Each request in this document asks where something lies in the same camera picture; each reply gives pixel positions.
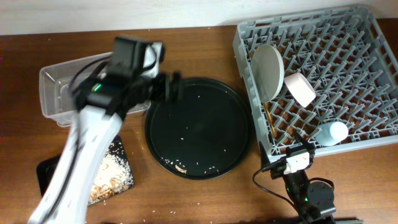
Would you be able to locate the black rectangular bin lid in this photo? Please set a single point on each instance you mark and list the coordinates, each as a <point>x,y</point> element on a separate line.
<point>45,170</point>

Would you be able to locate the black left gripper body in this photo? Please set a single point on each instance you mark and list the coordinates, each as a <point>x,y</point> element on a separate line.
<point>167,82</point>

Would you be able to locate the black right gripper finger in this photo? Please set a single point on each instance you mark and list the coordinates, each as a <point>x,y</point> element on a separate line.
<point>302,141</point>
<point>264,157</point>

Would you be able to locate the round black tray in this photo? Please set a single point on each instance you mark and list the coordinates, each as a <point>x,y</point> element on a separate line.
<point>208,132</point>

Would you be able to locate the pile of food scraps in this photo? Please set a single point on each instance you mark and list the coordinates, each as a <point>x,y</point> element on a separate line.
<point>114,175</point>

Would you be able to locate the peanut shell on tray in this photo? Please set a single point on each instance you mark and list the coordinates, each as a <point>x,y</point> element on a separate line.
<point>180,169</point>

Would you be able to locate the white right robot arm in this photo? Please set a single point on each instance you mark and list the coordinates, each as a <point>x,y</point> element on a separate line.
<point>312,199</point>

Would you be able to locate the light blue cup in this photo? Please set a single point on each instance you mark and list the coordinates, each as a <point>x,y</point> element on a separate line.
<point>332,133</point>

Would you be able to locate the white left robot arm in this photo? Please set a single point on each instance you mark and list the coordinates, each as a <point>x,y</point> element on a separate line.
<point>102,92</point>

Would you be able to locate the grey dishwasher rack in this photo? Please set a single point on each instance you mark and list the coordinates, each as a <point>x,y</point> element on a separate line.
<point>345,57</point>

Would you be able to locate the wooden chopstick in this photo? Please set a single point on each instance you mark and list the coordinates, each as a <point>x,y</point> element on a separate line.
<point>269,117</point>

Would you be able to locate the clear plastic bin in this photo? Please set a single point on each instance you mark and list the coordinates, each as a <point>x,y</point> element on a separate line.
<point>54,80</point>

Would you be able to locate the white plate with food scraps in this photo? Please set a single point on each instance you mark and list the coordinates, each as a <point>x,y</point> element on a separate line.
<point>268,72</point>

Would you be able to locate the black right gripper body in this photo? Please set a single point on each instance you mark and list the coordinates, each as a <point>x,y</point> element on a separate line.
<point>278,170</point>

